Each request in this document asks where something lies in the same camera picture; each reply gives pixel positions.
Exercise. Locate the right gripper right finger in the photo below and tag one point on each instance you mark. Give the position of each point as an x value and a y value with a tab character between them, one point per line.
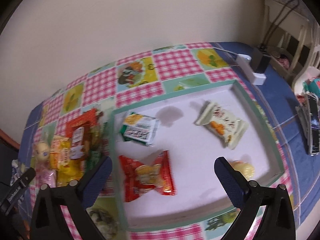
228	178

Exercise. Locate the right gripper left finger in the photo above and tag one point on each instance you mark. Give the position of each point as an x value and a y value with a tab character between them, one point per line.
93	181

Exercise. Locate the yellow soft bread packet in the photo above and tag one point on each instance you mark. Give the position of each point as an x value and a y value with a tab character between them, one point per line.
66	168

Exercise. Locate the green round biscuit packet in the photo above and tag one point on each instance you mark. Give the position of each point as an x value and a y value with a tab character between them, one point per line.
99	133

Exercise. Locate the pink snack packet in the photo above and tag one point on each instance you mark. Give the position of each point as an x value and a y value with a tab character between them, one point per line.
45	175

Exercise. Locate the red brown milk biscuit packet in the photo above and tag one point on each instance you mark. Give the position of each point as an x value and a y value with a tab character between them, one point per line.
81	142

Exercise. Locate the cream persimmon snack packet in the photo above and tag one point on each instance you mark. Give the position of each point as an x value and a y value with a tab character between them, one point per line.
222	123

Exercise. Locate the round pastry clear wrapper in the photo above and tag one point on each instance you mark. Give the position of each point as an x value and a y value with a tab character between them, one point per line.
42	152

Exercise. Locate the red rectangular snack box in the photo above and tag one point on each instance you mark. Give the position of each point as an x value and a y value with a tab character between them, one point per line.
89	117

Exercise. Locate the red cracker packet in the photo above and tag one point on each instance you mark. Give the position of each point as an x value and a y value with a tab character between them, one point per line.
141	178

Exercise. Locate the green white cracker packet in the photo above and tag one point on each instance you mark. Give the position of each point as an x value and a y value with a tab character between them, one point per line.
139	128

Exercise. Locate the white tray green rim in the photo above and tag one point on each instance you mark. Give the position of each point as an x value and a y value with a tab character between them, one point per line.
192	151

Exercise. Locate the white power strip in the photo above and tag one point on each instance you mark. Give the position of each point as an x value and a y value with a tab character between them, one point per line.
254	78

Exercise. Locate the pink checkered tablecloth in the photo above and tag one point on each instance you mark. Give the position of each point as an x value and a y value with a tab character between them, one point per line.
131	80

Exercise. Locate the black phone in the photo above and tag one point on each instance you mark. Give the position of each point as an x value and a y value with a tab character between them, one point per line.
313	123

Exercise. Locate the black power adapter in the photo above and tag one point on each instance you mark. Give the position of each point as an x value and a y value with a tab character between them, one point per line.
260	60

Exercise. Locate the white wooden chair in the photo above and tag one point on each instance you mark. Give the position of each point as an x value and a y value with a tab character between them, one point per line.
298	32

